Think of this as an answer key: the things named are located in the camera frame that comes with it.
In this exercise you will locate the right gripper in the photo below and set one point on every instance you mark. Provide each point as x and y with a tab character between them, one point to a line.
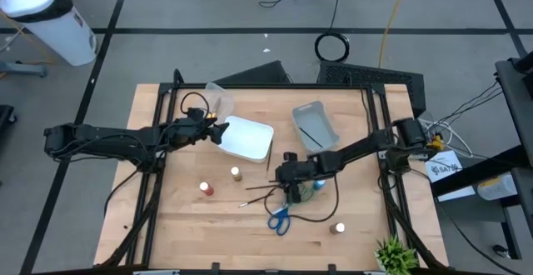
297	171

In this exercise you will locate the white trash can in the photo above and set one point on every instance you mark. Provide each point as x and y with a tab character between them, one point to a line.
54	29

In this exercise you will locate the black frame clamp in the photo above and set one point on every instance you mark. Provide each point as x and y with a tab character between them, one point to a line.
332	268
215	267

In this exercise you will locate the white plastic bin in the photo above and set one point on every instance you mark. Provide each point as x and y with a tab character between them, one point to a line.
250	139

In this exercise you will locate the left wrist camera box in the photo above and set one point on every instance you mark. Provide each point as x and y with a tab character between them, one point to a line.
195	113

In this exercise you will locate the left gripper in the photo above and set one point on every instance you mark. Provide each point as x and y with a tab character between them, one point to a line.
187	133

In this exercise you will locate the clear plastic bin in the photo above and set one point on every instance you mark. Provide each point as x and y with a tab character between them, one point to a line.
225	100

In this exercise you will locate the black aluminium table frame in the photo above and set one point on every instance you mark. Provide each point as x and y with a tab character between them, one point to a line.
270	86

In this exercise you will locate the grey plastic bin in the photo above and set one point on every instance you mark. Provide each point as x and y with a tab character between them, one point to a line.
310	118

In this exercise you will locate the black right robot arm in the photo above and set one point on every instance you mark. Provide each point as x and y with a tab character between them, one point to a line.
358	146

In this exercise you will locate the white label sign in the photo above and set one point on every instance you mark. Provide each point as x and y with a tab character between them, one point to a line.
443	168

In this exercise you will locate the small green potted plant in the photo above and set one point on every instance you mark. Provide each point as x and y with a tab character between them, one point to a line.
395	258

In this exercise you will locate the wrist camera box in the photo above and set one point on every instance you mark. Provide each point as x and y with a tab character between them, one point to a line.
195	113
290	157

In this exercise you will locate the red paint bottle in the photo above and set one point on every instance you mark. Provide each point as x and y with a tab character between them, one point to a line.
206	188

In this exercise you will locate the black floor object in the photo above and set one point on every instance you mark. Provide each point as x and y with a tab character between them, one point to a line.
6	116

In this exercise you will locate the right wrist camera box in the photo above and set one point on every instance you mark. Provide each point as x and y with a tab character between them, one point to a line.
290	157

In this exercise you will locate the blue paint bottle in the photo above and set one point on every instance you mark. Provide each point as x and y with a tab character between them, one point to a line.
320	184

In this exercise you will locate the black equipment cart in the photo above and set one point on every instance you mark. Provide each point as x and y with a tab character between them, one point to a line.
518	100

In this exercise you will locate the white container yellow label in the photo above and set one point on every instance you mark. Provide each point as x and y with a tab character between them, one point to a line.
497	187

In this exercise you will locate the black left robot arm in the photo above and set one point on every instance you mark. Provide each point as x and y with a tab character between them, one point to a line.
104	139

